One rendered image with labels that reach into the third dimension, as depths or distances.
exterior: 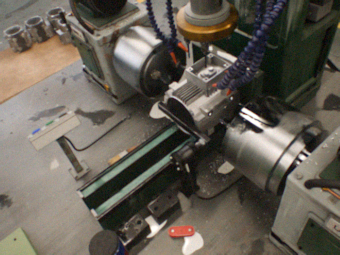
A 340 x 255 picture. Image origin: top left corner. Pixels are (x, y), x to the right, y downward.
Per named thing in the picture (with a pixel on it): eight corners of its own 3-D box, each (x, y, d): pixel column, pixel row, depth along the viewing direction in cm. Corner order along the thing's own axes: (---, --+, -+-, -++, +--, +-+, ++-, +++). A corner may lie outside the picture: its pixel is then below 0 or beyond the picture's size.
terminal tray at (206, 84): (210, 68, 113) (210, 52, 108) (232, 81, 107) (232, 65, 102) (186, 85, 109) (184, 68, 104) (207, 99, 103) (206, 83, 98)
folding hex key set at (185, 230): (194, 227, 103) (194, 224, 102) (195, 236, 101) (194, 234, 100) (168, 228, 104) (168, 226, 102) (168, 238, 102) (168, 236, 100)
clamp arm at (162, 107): (212, 143, 100) (163, 105, 114) (212, 137, 98) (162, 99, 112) (205, 149, 99) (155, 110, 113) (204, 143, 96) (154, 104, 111)
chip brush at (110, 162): (149, 136, 131) (149, 135, 131) (155, 143, 128) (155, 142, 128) (107, 162, 125) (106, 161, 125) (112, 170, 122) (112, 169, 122)
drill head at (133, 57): (145, 51, 153) (135, 2, 135) (195, 83, 133) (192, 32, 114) (103, 75, 144) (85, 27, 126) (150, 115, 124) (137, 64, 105)
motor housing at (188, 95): (204, 94, 127) (202, 56, 113) (239, 117, 116) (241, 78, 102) (167, 120, 120) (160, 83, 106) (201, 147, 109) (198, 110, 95)
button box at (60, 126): (77, 121, 114) (69, 109, 112) (82, 123, 107) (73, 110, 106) (34, 148, 107) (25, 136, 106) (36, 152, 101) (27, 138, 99)
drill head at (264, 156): (250, 119, 116) (256, 65, 97) (358, 188, 93) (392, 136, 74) (202, 158, 107) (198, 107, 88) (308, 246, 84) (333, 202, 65)
